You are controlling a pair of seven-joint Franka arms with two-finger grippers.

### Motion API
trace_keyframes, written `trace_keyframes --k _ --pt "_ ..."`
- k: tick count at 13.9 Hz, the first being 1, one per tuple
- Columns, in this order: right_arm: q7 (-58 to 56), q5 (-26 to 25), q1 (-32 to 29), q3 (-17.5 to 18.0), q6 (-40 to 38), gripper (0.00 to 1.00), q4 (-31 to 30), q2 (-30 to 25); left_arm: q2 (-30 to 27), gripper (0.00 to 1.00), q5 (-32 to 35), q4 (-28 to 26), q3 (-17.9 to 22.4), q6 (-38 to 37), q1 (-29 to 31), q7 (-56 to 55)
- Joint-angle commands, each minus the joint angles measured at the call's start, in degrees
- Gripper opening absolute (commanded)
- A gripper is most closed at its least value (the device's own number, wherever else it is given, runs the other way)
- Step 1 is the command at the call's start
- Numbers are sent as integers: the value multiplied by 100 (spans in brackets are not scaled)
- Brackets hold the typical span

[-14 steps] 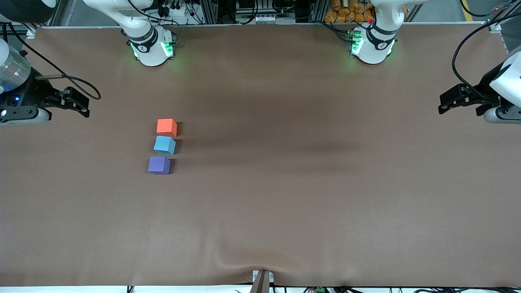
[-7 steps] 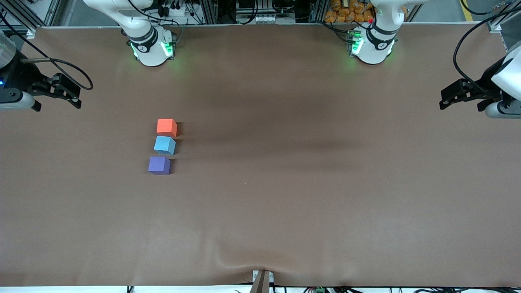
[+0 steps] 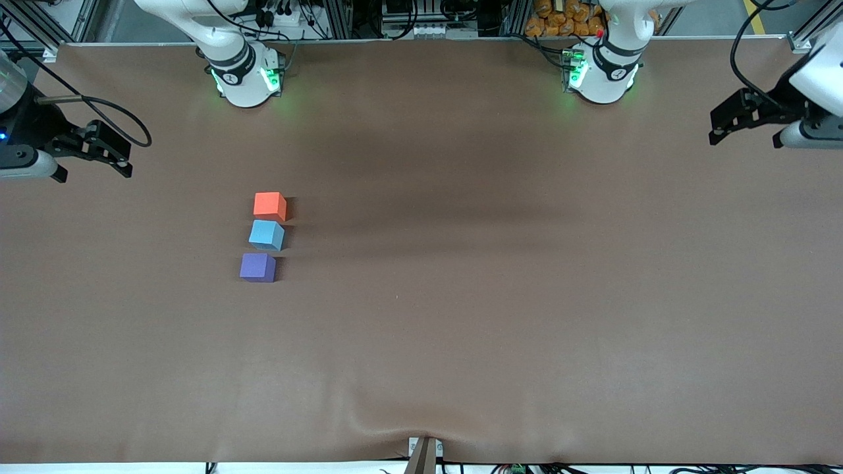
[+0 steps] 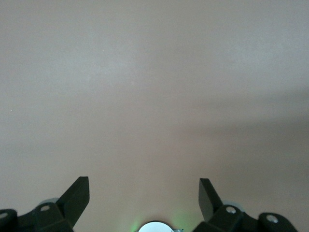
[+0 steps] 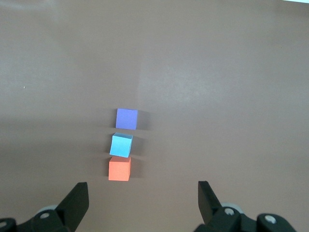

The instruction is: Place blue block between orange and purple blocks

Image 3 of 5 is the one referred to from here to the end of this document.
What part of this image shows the blue foam block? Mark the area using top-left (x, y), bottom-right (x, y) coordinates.
top-left (249, 220), bottom-right (286, 252)

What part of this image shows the orange foam block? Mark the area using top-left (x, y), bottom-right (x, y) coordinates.
top-left (254, 192), bottom-right (288, 223)

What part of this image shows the purple foam block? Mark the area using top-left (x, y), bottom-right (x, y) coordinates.
top-left (240, 253), bottom-right (277, 283)

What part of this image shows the pile of orange packets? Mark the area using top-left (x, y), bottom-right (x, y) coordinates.
top-left (525, 0), bottom-right (608, 38)

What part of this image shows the power strip with black plugs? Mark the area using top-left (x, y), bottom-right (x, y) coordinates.
top-left (254, 0), bottom-right (310, 28)

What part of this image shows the white power strip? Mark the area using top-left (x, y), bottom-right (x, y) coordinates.
top-left (385, 23), bottom-right (479, 39)

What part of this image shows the brown table cover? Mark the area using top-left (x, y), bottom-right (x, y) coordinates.
top-left (0, 36), bottom-right (843, 465)

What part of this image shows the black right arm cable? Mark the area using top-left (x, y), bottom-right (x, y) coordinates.
top-left (0, 16), bottom-right (152, 149)

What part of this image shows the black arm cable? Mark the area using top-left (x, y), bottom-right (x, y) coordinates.
top-left (0, 16), bottom-right (152, 149)
top-left (729, 0), bottom-right (778, 103)

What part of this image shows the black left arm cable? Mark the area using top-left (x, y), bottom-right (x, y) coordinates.
top-left (729, 0), bottom-right (778, 103)

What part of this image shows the aluminium frame post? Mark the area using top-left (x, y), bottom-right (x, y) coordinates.
top-left (501, 0), bottom-right (528, 37)
top-left (323, 0), bottom-right (356, 39)

